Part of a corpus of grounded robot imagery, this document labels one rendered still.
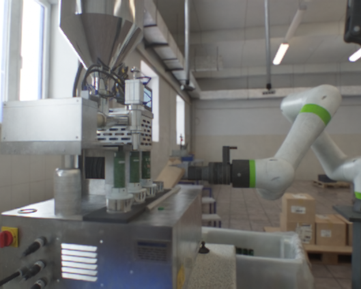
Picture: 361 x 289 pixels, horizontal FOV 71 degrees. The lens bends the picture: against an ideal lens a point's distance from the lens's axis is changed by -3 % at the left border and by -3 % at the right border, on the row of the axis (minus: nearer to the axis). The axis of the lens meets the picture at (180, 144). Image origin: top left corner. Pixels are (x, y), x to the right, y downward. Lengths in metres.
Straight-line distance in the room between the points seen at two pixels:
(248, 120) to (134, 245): 10.52
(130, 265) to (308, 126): 0.77
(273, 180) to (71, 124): 0.60
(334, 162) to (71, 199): 1.16
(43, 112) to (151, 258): 0.48
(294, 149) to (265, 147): 10.03
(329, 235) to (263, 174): 2.58
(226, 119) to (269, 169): 10.25
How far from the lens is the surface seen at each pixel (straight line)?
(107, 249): 0.70
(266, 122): 11.12
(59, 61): 3.56
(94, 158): 1.08
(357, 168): 1.38
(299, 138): 1.04
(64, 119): 0.76
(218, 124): 11.05
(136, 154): 0.80
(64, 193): 0.76
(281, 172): 0.83
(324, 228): 3.33
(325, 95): 1.15
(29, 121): 0.83
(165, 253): 0.65
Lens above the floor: 1.20
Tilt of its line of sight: 1 degrees up
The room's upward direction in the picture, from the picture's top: straight up
